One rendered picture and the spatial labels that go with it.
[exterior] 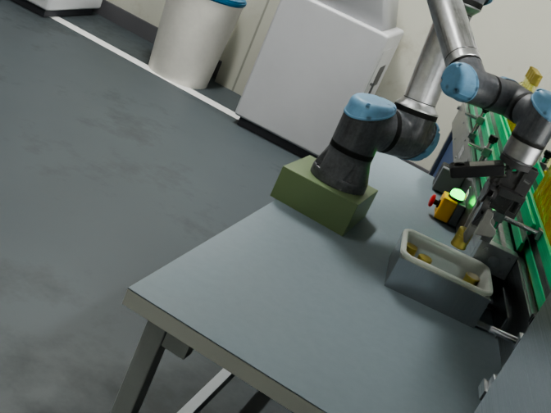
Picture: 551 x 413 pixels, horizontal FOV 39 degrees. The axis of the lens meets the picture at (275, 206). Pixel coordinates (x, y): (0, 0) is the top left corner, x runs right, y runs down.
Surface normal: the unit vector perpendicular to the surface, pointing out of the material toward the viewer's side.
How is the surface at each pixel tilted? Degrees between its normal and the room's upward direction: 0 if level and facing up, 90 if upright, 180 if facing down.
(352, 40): 90
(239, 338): 0
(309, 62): 90
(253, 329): 0
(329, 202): 90
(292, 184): 90
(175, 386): 0
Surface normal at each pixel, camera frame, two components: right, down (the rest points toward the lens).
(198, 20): 0.00, 0.47
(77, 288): 0.38, -0.85
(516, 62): -0.37, 0.23
